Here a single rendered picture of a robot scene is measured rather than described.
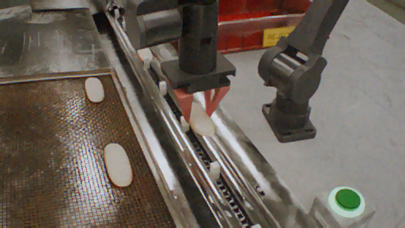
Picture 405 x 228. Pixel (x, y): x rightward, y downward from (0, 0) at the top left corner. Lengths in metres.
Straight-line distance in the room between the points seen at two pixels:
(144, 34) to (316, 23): 0.34
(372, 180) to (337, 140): 0.12
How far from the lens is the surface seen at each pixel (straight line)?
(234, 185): 0.57
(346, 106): 0.85
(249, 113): 0.76
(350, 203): 0.51
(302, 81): 0.62
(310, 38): 0.64
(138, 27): 0.42
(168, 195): 0.50
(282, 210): 0.53
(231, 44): 1.00
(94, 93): 0.70
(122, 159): 0.54
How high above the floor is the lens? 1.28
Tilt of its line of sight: 37 degrees down
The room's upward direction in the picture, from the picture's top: straight up
